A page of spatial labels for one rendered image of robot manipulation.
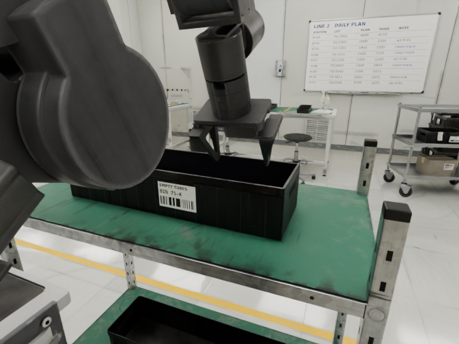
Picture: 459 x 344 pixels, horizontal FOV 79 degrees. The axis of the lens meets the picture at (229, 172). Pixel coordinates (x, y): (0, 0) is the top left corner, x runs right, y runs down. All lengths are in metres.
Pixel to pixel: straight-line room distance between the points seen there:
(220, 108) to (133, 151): 0.23
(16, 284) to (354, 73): 5.10
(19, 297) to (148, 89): 0.28
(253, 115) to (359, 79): 4.86
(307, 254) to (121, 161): 0.44
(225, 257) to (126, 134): 0.39
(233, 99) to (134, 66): 0.22
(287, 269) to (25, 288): 0.36
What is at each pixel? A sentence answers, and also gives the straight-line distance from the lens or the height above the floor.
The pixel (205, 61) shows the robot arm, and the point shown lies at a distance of 0.37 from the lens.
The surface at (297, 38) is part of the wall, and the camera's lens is 5.34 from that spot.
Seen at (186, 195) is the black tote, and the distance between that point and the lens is 0.62.
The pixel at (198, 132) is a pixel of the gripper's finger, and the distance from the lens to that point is 0.43.
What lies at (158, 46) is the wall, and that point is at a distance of 6.38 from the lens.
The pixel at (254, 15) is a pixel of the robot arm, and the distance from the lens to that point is 0.44.
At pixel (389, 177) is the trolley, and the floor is 0.07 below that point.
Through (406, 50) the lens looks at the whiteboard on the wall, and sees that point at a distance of 5.30.
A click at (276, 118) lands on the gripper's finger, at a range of 0.42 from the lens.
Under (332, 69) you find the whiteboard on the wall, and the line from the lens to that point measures 5.23.
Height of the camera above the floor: 1.26
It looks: 19 degrees down
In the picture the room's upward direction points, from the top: straight up
